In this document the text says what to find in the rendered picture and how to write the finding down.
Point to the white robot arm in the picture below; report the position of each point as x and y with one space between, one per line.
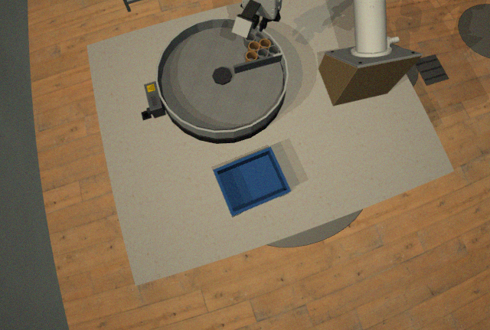
370 27

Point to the bronze bushing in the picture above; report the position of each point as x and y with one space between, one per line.
253 45
251 54
265 42

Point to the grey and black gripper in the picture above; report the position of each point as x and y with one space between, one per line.
268 10

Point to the grey metal bushing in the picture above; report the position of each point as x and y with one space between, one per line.
252 37
262 51
273 49

